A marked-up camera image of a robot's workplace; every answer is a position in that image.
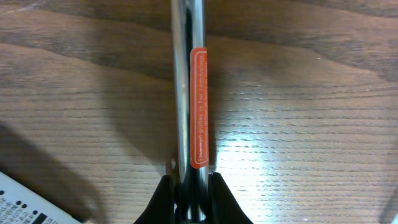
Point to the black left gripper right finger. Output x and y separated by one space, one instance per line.
224 207

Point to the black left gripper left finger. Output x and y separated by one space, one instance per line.
160 209

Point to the teal white cardboard box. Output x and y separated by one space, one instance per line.
19 205

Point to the small black handled hammer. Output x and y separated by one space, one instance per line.
191 91

